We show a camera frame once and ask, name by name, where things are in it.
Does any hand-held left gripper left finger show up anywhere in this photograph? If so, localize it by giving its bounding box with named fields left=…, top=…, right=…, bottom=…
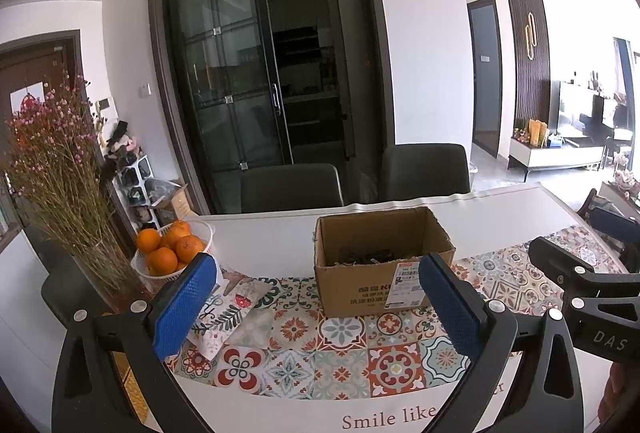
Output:
left=51, top=252, right=219, bottom=433

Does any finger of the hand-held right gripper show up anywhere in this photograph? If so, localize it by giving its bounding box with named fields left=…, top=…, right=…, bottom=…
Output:
left=587, top=207, right=640, bottom=264
left=528, top=236, right=628, bottom=314

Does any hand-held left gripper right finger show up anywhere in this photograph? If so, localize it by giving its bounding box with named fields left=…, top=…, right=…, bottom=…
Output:
left=418, top=252, right=587, bottom=433

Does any black power adapter with cable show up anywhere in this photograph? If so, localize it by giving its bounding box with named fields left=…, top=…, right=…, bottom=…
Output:
left=334, top=244, right=402, bottom=267

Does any brown cardboard box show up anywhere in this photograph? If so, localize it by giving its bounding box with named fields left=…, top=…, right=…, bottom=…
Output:
left=314, top=206, right=456, bottom=319

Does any leaf print fabric tissue pouch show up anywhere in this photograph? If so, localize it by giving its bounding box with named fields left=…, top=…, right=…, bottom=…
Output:
left=186, top=265, right=275, bottom=360

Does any orange fruit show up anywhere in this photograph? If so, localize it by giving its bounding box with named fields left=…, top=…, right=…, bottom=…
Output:
left=164, top=220, right=193, bottom=246
left=136, top=228, right=164, bottom=254
left=175, top=235, right=205, bottom=263
left=145, top=247, right=179, bottom=277

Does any white plastic fruit basket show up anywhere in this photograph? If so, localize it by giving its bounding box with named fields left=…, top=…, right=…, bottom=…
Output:
left=131, top=219, right=216, bottom=285

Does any clear glass vase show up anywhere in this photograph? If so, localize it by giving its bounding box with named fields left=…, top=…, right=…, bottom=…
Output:
left=70, top=238, right=147, bottom=315

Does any white television cabinet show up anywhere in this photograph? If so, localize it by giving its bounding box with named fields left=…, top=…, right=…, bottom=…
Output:
left=507, top=133, right=607, bottom=182

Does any small cardboard box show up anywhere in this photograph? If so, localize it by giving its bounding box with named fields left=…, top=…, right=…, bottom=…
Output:
left=149, top=183, right=197, bottom=223

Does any tile print tablecloth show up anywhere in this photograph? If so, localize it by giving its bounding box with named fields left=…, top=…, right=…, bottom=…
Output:
left=167, top=186, right=632, bottom=433

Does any flat screen television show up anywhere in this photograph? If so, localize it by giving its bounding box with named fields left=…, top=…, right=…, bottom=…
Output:
left=550, top=80, right=622, bottom=137

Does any white shoe rack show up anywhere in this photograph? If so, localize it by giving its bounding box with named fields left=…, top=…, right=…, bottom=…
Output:
left=102, top=154, right=157, bottom=234

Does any dark dining chair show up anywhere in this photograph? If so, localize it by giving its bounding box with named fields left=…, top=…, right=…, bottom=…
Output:
left=240, top=163, right=346, bottom=215
left=377, top=143, right=472, bottom=203

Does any dried flower bouquet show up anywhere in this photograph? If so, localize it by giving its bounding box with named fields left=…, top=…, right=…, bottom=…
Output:
left=4, top=68, right=137, bottom=295

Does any dark grey room door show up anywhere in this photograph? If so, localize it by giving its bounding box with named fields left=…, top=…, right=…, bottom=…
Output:
left=466, top=0, right=503, bottom=158

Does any dark glass sliding door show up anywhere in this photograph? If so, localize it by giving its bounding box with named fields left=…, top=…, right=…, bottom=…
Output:
left=147, top=0, right=397, bottom=215

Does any brown wooden door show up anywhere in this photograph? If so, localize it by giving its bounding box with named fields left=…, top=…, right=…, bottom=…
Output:
left=0, top=30, right=101, bottom=234

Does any gold wall ornament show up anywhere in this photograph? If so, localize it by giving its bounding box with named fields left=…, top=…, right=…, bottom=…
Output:
left=523, top=12, right=538, bottom=61

